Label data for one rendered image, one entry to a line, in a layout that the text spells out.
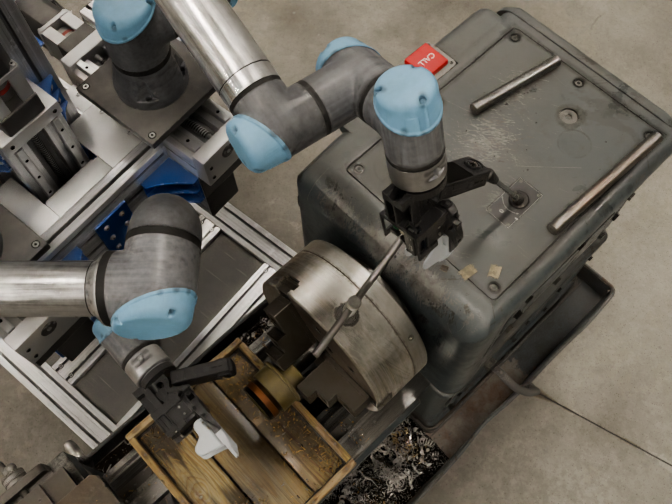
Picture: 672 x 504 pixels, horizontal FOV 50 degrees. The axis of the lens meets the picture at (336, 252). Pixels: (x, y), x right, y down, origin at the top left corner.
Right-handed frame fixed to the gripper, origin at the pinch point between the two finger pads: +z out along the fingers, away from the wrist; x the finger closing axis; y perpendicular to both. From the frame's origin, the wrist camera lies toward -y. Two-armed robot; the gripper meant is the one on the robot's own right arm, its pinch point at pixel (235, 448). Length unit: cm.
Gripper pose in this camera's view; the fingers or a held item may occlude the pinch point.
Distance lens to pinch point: 131.0
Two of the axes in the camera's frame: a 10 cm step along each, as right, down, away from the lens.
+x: -0.4, -4.1, -9.1
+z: 6.9, 6.5, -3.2
